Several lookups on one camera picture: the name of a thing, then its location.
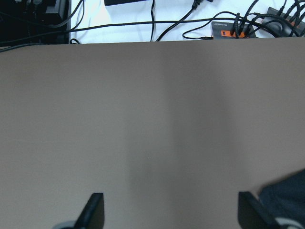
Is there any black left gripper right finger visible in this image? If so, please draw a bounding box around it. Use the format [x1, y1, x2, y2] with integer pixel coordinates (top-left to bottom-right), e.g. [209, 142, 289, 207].
[238, 191, 281, 229]

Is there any orange grey usb hub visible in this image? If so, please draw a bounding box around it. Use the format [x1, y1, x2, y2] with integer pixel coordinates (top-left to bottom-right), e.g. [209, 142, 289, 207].
[212, 21, 256, 40]

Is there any black electronics box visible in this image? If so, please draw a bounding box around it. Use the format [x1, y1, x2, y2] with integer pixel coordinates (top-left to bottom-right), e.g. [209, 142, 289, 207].
[0, 0, 71, 46]

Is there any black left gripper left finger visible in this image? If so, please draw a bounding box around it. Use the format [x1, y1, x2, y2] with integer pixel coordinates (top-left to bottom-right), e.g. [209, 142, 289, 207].
[74, 193, 104, 229]

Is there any black printed t-shirt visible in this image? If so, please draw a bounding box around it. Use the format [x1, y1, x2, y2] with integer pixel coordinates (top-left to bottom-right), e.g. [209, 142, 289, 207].
[259, 170, 305, 225]

